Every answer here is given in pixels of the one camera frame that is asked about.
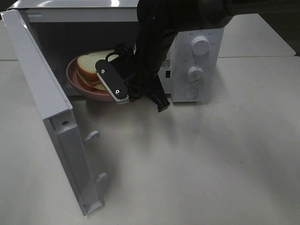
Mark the round white door button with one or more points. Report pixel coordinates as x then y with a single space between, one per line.
191 93

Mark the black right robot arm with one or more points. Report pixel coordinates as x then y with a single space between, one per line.
161 20

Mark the toast sandwich with filling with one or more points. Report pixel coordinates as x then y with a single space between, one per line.
86 70

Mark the white warning label sticker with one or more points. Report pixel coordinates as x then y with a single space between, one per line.
168 62

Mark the white microwave oven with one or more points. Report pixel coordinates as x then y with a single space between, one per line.
66 29

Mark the lower white timer knob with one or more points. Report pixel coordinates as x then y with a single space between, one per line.
194 74

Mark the upper white power knob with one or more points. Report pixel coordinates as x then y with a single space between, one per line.
200 45

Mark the pink round plate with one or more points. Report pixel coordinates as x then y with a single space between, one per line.
71 73

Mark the white microwave door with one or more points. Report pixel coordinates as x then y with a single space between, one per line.
56 112

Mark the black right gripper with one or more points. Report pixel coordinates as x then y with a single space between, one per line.
125 80

